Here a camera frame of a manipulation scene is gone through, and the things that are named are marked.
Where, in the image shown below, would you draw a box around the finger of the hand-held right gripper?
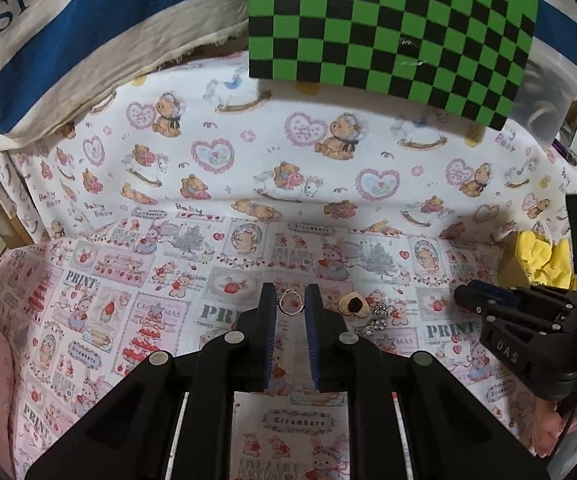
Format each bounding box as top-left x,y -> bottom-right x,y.
453,284 -> 539,328
469,280 -> 577,313

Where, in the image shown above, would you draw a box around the strawberry print cloth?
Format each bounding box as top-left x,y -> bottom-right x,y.
0,215 -> 569,480

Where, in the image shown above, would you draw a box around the clear plastic container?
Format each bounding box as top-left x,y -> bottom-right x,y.
509,55 -> 577,146

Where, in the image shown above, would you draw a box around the bear print cloth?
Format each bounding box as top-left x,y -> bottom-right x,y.
0,50 -> 577,241

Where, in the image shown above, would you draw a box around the person's right hand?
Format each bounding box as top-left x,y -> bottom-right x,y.
531,400 -> 577,461

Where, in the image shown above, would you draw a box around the green checkered box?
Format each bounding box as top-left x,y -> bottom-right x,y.
247,0 -> 539,131

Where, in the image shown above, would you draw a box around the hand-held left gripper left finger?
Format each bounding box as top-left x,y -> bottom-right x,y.
24,282 -> 276,480

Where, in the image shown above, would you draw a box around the dark pen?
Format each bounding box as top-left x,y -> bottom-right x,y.
553,135 -> 577,166

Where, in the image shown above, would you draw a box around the yellow cloth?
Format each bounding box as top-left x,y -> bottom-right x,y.
513,230 -> 577,289

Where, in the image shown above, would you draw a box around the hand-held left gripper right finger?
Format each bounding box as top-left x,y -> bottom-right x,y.
305,284 -> 552,480

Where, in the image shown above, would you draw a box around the striped cloth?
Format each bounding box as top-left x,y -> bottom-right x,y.
0,0 -> 577,148

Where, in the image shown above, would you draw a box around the small silver ring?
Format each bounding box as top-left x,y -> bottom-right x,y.
278,291 -> 303,316

